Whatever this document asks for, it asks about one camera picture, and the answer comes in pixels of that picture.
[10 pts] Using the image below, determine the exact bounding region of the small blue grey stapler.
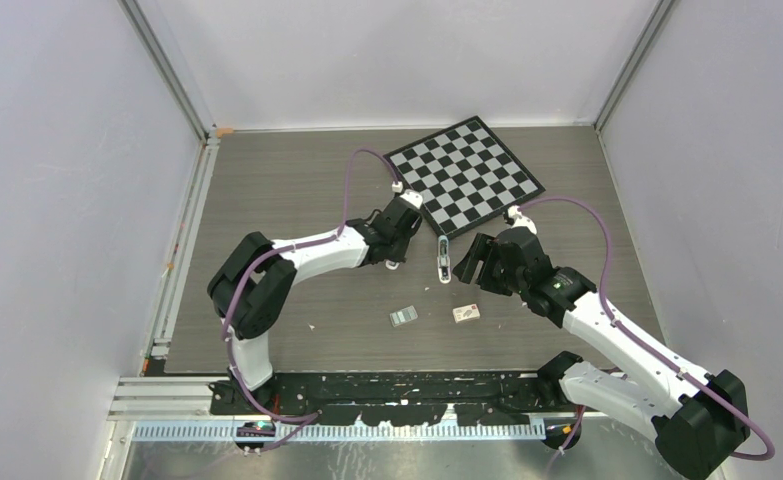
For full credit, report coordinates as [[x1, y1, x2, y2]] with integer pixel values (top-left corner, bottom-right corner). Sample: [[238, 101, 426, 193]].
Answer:
[[436, 235, 452, 284]]

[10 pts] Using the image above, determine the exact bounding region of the white playing card box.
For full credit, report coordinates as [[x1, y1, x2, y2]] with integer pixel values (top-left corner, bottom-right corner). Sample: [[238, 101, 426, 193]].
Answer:
[[452, 304, 481, 324]]

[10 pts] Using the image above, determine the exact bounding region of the grey staple box tray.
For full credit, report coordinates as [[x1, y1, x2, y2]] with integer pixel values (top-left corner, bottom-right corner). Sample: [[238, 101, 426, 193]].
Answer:
[[389, 306, 418, 327]]

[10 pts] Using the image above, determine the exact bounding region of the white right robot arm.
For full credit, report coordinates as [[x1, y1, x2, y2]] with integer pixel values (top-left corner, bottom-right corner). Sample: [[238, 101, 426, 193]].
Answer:
[[452, 227, 751, 479]]

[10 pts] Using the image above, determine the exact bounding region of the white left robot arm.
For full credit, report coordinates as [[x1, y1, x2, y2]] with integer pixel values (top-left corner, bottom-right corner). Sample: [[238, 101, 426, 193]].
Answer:
[[207, 190, 423, 414]]

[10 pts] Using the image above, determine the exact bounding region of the black white chessboard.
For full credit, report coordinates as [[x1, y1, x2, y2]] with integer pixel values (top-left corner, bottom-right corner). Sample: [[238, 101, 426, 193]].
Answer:
[[385, 116, 545, 239]]

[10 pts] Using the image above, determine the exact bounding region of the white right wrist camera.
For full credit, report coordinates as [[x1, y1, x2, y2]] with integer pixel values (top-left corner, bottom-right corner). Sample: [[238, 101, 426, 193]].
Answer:
[[503, 205, 537, 234]]

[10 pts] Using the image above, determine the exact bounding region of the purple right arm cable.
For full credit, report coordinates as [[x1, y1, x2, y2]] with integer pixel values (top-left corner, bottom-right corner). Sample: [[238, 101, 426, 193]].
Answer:
[[515, 195, 778, 462]]

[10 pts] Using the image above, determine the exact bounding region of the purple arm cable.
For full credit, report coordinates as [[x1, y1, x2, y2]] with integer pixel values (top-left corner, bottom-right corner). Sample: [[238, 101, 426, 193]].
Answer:
[[221, 148, 406, 425], [515, 195, 778, 462]]

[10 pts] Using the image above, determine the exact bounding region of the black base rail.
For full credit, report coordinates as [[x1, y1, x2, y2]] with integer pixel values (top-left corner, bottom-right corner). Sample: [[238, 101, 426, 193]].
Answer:
[[208, 371, 579, 427]]

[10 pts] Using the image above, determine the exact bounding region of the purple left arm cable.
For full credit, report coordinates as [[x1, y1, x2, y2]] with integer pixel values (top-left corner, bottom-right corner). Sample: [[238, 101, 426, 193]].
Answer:
[[221, 148, 406, 425]]

